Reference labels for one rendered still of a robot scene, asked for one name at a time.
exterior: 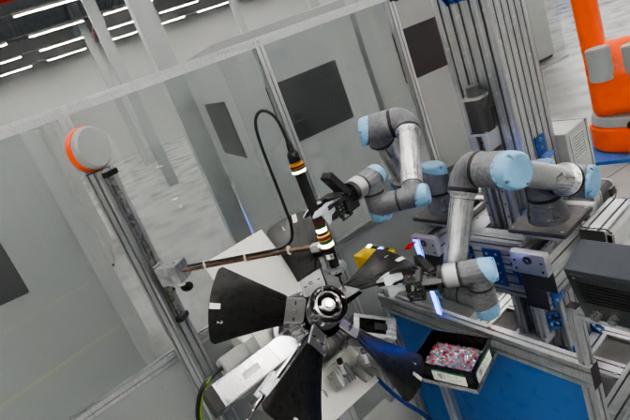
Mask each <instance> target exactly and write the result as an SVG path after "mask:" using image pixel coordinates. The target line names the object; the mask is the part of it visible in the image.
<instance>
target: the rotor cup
mask: <svg viewBox="0 0 630 420"><path fill-rule="evenodd" d="M327 300H330V301H331V302H332V306H331V307H327V306H326V304H325V302H326V301H327ZM308 303H309V306H308V308H307V305H308ZM347 310H348V301H347V298H346V296H345V294H344V293H343V292H342V291H341V290H340V289H339V288H337V287H335V286H332V285H323V286H321V287H318V288H317V289H315V290H314V291H313V293H312V294H311V296H310V297H309V298H308V299H307V301H306V308H305V316H304V321H303V323H300V326H301V328H302V329H303V330H304V332H305V333H306V334H309V330H310V326H311V324H312V323H313V324H315V325H316V326H317V327H318V328H319V329H320V330H321V331H322V332H323V333H324V334H325V336H326V338H330V337H332V336H333V335H335V334H336V333H337V332H338V330H339V328H338V326H339V324H340V322H341V321H342V319H343V318H344V317H345V315H346V313H347ZM322 323H324V325H323V326H321V324H322Z"/></svg>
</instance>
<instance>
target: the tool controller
mask: <svg viewBox="0 0 630 420"><path fill-rule="evenodd" d="M563 270H564V273H565V274H566V276H567V278H568V280H569V282H570V284H571V287H572V289H573V291H574V293H575V295H576V297H577V300H578V302H579V304H580V306H581V308H582V310H583V312H584V314H585V316H586V317H588V318H591V320H592V321H594V322H596V323H599V322H600V321H603V322H606V323H608V324H609V325H610V326H613V327H616V326H617V325H620V326H623V327H627V328H630V246H628V245H621V244H614V243H607V242H600V241H593V240H586V239H581V240H580V241H579V242H578V244H577V246H576V248H575V250H574V251H573V253H572V255H571V256H570V258H569V260H568V261H567V263H566V265H565V266H564V268H563Z"/></svg>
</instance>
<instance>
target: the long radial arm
mask: <svg viewBox="0 0 630 420"><path fill-rule="evenodd" d="M298 344H299V342H297V340H296V339H295V338H294V336H293V335H292V332H291V331H290V328H288V329H287V330H286V331H284V332H283V333H281V334H280V335H279V336H277V337H276V338H274V339H273V340H272V341H270V342H269V343H268V344H266V345H265V346H264V347H262V348H261V349H260V350H258V351H257V352H255V353H254V354H252V355H251V356H250V357H249V358H248V359H247V360H245V361H244V362H243V363H241V364H240V365H239V366H237V367H236V368H234V369H233V370H232V371H230V372H229V373H228V374H226V375H225V376H223V377H222V378H221V379H219V380H218V381H217V382H215V383H214V384H212V385H213V387H214V388H215V390H216V391H217V393H218V395H219V397H220V398H221V400H222V401H223V403H224V404H225V406H226V408H225V411H224V412H226V411H228V410H229V409H230V408H231V407H232V406H233V405H234V404H236V403H237V402H238V401H240V400H241V399H242V398H244V397H245V396H246V395H247V394H249V393H250V392H251V391H253V390H254V389H255V388H256V387H258V386H259V385H260V384H261V383H263V381H264V380H265V378H266V377H267V376H268V374H269V373H270V372H271V370H272V369H273V370H274V371H275V372H277V370H278V369H279V367H280V366H281V365H283V363H284V362H285V360H286V359H287V358H288V356H289V355H290V353H291V352H292V351H293V350H294V349H295V348H296V346H297V345H298Z"/></svg>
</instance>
